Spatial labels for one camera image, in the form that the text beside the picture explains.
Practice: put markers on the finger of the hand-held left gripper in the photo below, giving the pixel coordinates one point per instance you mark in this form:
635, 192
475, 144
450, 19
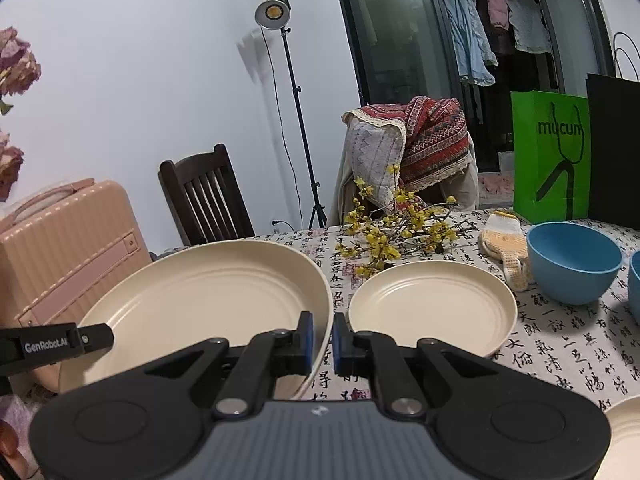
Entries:
97, 338

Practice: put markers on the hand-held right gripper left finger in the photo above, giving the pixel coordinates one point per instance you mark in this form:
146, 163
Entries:
309, 340

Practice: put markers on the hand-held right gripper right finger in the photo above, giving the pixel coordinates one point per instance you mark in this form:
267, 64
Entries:
337, 345

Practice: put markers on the cream plate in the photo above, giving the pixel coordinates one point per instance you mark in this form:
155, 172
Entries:
200, 300
430, 310
625, 440

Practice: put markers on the large blue bowl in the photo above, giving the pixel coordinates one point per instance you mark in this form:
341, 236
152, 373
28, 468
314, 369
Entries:
575, 270

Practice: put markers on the medium blue bowl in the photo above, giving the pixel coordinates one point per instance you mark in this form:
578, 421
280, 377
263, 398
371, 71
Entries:
636, 285

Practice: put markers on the person's left hand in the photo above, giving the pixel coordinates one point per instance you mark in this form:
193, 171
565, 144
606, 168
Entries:
10, 452

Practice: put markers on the pink suitcase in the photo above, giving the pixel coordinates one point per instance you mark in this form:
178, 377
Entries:
60, 270

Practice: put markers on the yellow blossom branches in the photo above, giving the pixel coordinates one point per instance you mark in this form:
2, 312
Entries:
371, 236

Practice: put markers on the white lace-trimmed cloth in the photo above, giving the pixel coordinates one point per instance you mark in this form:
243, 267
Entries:
375, 160

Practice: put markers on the white yellow-dotted work glove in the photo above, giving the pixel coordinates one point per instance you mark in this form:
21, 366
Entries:
500, 240

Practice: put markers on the dark wooden chair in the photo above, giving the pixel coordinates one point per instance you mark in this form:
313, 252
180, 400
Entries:
195, 157

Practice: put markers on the calligraphy print tablecloth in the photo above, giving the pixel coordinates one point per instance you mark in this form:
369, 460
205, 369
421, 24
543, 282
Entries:
550, 360

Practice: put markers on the pink floor cloth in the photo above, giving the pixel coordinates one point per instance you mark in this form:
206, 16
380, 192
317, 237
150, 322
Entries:
495, 184

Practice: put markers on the green paper bag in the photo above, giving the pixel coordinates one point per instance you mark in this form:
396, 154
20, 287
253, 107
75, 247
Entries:
540, 185

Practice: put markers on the dried pink flowers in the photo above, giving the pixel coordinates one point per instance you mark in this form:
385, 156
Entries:
17, 65

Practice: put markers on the dark sliding glass door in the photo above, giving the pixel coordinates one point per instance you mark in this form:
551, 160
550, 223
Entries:
390, 35

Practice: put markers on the studio light on stand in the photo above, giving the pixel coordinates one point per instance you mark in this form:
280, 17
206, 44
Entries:
272, 12

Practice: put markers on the black paper bag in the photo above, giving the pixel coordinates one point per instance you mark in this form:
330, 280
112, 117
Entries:
615, 160

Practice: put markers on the hanging blue garment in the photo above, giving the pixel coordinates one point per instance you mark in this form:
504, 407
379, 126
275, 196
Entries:
470, 35

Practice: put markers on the hanging pink garment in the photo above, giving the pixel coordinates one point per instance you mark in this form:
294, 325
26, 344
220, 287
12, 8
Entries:
497, 10

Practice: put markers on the hanging white garment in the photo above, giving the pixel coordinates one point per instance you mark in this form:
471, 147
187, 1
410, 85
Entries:
530, 25

